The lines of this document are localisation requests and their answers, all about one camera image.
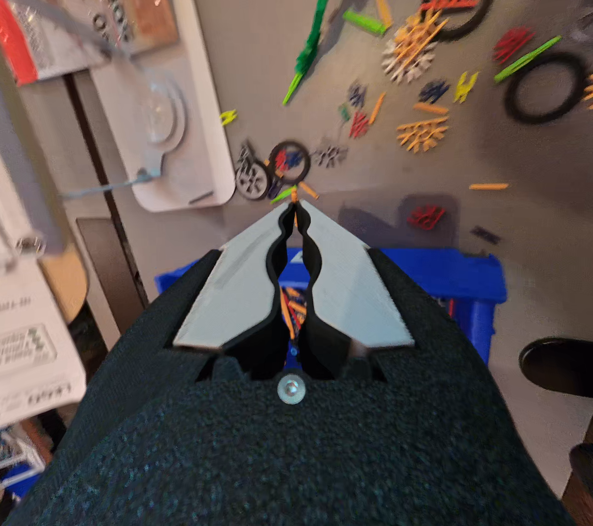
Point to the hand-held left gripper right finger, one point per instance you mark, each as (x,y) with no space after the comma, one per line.
(361,299)

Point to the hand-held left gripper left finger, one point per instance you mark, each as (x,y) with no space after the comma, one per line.
(227,299)

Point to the pile of construction toy pieces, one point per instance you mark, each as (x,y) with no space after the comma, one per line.
(292,308)

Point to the blue tagged plastic bin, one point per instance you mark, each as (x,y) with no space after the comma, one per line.
(440,271)

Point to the colourful construction toy dinosaur model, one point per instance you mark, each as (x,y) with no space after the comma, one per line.
(319,16)

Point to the red fan connector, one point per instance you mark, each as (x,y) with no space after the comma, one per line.
(425,216)

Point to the small grey rod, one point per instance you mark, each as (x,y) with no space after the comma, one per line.
(200,198)

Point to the small lime piece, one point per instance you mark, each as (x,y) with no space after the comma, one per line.
(283,195)

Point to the small purple piece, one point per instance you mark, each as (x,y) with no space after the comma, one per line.
(275,186)

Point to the grey connector piece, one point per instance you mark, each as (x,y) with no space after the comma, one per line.
(330,155)
(244,155)

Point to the small black toy tire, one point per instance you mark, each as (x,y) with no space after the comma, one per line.
(307,162)

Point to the red connector piece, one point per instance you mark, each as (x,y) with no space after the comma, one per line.
(280,160)

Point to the blue snowflake connector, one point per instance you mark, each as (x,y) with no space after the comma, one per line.
(433,91)
(356,95)
(293,160)

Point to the light wooden table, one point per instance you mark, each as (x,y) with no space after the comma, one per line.
(65,280)

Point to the thin orange rod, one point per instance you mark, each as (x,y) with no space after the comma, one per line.
(489,186)

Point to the small red snowflake connector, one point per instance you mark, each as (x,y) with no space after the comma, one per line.
(359,124)

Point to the yellow half-circle connector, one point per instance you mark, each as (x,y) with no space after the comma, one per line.
(422,133)
(589,93)

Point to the yellow-green clip piece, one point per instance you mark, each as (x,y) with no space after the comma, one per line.
(228,117)
(464,87)

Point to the white adjustable book stand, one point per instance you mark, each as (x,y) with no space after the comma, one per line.
(204,118)

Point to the small green clip piece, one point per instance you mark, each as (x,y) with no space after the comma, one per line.
(344,111)

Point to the small orange connector piece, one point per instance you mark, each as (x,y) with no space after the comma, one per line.
(431,108)

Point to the white printed instruction sheet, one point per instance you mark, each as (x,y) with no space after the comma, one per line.
(28,350)

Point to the white snowflake connector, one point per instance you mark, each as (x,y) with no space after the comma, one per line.
(407,67)

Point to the yellow fan connector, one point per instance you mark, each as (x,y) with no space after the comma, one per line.
(417,37)

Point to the small blue white box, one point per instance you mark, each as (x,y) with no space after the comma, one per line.
(18,475)

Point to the lime green rod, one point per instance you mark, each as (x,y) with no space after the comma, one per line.
(526,58)
(364,21)

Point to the short yellow rod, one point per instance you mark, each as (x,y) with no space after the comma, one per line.
(383,9)

